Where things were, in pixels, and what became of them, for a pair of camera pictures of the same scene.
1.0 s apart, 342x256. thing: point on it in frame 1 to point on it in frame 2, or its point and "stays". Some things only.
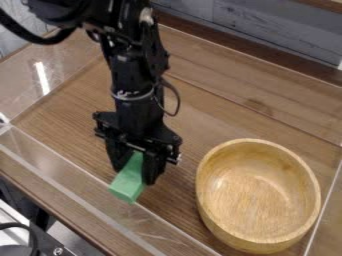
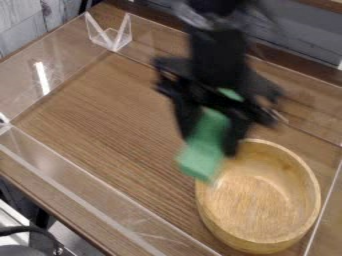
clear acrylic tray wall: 123,228 stays
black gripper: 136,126 to 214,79
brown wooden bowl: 258,195 stays
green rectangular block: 128,182 to 199,160
